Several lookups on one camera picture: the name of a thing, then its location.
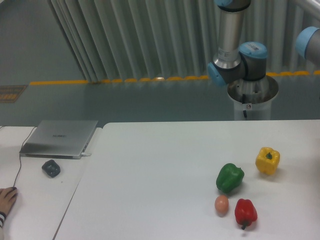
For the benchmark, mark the person's hand on mouse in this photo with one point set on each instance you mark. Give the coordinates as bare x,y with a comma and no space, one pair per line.
7,199

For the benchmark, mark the striped sleeve forearm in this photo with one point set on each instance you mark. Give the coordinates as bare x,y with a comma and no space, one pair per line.
2,220

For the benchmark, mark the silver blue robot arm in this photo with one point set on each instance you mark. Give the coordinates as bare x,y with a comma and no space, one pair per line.
248,61

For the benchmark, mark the small black plastic tray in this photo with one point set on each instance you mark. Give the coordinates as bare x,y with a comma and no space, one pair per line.
51,168

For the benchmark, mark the silver closed laptop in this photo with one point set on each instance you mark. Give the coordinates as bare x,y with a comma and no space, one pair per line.
59,139

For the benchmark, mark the white pleated curtain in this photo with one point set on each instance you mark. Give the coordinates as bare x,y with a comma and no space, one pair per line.
138,39

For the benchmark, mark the brown egg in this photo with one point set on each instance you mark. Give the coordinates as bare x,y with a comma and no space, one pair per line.
221,204

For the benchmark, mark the green bell pepper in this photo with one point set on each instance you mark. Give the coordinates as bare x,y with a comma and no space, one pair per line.
229,178

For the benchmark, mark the red bell pepper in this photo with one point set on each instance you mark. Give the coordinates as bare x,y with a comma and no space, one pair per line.
245,213

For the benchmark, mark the yellow bell pepper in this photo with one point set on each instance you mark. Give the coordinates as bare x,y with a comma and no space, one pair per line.
267,160

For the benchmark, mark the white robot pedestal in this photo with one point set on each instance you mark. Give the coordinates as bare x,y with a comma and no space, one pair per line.
252,100

